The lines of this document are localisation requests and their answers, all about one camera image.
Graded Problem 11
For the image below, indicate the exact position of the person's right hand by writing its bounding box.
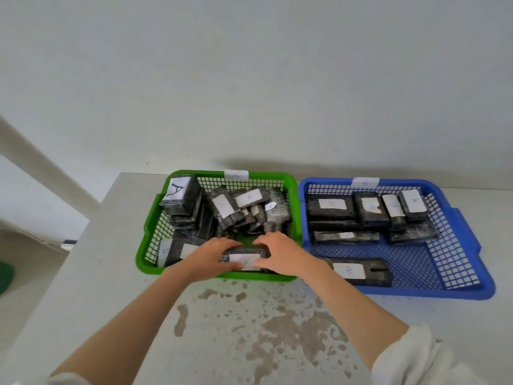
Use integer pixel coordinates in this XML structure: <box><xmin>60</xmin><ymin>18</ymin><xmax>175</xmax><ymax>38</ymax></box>
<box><xmin>252</xmin><ymin>231</ymin><xmax>318</xmax><ymax>278</ymax></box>

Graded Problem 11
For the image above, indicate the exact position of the person's left hand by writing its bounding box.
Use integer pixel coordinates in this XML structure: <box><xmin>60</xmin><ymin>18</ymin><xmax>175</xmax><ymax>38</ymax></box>
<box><xmin>180</xmin><ymin>237</ymin><xmax>244</xmax><ymax>283</ymax></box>

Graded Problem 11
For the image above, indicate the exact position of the black block white label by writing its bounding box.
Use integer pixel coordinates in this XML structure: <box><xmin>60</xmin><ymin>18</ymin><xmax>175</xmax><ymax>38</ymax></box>
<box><xmin>219</xmin><ymin>247</ymin><xmax>270</xmax><ymax>273</ymax></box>

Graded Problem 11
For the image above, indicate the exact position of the person's right forearm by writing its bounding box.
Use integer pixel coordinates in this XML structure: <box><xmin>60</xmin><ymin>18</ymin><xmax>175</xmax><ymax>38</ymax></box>
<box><xmin>297</xmin><ymin>256</ymin><xmax>409</xmax><ymax>373</ymax></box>

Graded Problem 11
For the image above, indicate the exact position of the person's left forearm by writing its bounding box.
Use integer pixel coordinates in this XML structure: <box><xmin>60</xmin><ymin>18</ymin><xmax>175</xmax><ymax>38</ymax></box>
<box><xmin>50</xmin><ymin>260</ymin><xmax>209</xmax><ymax>381</ymax></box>

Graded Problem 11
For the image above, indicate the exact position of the pile of black wrapped blocks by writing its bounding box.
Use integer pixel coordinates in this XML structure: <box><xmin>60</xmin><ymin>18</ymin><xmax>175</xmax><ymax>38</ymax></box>
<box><xmin>157</xmin><ymin>174</ymin><xmax>292</xmax><ymax>268</ymax></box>

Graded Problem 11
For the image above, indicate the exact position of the green plastic mesh basket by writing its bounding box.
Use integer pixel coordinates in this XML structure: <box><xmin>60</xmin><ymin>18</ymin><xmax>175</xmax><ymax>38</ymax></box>
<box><xmin>135</xmin><ymin>169</ymin><xmax>304</xmax><ymax>282</ymax></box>

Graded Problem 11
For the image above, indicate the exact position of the row of black labelled blocks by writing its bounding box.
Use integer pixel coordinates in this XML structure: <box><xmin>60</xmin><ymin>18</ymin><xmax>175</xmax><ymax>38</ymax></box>
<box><xmin>306</xmin><ymin>189</ymin><xmax>440</xmax><ymax>287</ymax></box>

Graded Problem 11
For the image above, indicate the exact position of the blue plastic mesh basket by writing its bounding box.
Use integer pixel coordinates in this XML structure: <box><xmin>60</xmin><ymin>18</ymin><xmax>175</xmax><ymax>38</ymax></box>
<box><xmin>298</xmin><ymin>177</ymin><xmax>496</xmax><ymax>300</ymax></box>

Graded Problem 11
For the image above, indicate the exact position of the white left sleeve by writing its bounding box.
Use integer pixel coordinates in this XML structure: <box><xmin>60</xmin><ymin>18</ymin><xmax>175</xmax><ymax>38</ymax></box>
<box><xmin>12</xmin><ymin>371</ymin><xmax>95</xmax><ymax>385</ymax></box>

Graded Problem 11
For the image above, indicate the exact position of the white sleeve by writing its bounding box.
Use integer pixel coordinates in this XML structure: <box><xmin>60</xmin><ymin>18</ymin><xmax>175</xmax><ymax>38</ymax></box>
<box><xmin>12</xmin><ymin>371</ymin><xmax>95</xmax><ymax>385</ymax></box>
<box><xmin>371</xmin><ymin>322</ymin><xmax>513</xmax><ymax>385</ymax></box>

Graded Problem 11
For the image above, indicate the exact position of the white right sleeve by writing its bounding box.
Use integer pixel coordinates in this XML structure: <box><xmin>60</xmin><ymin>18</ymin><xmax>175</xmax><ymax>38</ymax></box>
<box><xmin>371</xmin><ymin>322</ymin><xmax>513</xmax><ymax>385</ymax></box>

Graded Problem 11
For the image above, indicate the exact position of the white slanted beam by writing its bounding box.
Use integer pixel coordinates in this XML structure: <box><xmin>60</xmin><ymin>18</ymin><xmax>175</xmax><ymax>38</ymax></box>
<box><xmin>0</xmin><ymin>114</ymin><xmax>101</xmax><ymax>221</ymax></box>

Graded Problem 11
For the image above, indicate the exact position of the green round object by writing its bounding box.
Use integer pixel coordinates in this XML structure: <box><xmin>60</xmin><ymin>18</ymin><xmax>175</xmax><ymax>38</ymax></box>
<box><xmin>0</xmin><ymin>261</ymin><xmax>16</xmax><ymax>295</ymax></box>

